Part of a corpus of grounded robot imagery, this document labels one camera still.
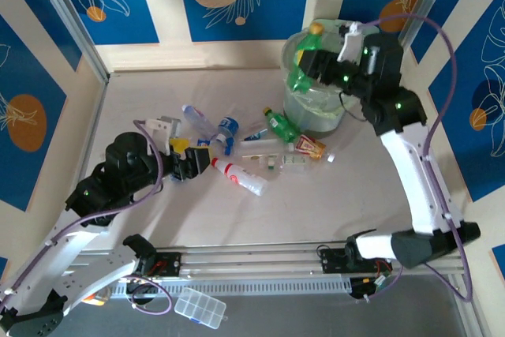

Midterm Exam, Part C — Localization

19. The green Sprite bottle yellow cap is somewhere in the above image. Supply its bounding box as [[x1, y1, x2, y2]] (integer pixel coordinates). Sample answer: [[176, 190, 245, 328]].
[[263, 107, 300, 144], [286, 22, 327, 92]]

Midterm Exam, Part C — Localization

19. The Pepsi bottle blue label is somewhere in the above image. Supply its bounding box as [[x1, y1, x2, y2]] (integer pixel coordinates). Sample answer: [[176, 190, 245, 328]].
[[215, 115, 241, 144], [196, 136, 234, 156]]

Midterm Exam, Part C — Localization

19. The clear bottle pale blue label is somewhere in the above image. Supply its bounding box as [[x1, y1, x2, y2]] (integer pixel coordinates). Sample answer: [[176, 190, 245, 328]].
[[181, 104, 217, 137]]

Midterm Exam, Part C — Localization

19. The white bottle red cap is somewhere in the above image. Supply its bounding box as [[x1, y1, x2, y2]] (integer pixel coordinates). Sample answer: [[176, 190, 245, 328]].
[[211, 157, 270, 198]]

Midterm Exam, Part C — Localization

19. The red label tea bottle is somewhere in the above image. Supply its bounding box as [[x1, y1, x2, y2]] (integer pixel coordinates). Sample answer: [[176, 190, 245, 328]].
[[294, 134, 336, 164]]

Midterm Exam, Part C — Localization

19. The clear bottle white cap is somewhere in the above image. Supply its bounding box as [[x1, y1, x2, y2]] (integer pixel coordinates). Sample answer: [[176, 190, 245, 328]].
[[264, 154, 309, 171]]

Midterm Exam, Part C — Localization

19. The green-lined trash bin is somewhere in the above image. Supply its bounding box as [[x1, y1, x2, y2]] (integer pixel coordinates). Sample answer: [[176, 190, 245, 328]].
[[281, 17, 380, 133]]

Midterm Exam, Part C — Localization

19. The clear plastic compartment box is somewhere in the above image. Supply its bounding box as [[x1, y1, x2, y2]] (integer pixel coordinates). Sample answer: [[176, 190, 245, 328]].
[[173, 287, 229, 331]]

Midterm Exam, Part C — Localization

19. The grey metal shelf sheet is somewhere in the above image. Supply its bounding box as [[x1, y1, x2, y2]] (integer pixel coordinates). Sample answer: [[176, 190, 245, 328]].
[[58, 271, 481, 337]]

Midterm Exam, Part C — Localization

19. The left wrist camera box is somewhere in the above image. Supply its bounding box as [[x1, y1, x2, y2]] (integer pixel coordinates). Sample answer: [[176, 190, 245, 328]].
[[144, 115, 182, 139]]

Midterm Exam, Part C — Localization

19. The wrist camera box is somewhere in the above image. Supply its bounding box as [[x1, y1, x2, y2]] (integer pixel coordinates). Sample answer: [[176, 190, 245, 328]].
[[144, 115, 182, 139], [338, 21, 370, 64]]

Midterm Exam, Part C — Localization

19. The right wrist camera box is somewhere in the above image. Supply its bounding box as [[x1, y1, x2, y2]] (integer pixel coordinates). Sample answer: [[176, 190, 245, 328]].
[[338, 21, 370, 64]]

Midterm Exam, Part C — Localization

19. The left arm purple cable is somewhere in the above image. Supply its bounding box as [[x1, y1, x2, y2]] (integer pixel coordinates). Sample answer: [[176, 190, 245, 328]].
[[6, 118, 174, 316]]

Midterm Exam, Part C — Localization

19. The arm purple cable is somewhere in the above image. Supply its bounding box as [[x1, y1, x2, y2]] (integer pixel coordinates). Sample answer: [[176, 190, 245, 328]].
[[6, 118, 174, 316], [353, 13, 474, 303]]

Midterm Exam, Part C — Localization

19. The aluminium side rail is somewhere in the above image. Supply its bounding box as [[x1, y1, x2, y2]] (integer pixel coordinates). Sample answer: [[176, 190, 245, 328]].
[[77, 74, 110, 196]]

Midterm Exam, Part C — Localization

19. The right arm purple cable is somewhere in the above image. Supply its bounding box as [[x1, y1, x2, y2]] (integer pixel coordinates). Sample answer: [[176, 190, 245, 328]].
[[353, 13, 474, 303]]

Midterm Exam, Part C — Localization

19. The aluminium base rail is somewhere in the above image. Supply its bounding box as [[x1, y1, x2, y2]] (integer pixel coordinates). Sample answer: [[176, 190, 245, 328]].
[[74, 240, 463, 279]]

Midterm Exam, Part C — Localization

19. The grey slotted cable duct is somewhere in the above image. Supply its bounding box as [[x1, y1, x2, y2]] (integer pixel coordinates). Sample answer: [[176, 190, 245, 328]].
[[112, 278, 352, 298]]

